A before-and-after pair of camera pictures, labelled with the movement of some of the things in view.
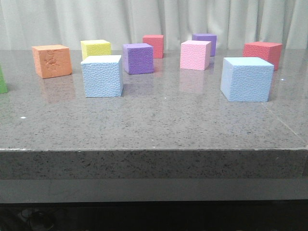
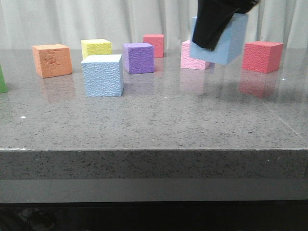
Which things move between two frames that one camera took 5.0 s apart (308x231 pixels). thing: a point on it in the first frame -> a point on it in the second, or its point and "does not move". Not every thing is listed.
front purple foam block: x=138 y=58 does not move
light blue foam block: x=247 y=79 -> x=231 y=45
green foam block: x=3 y=86 does not move
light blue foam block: x=103 y=76 does not move
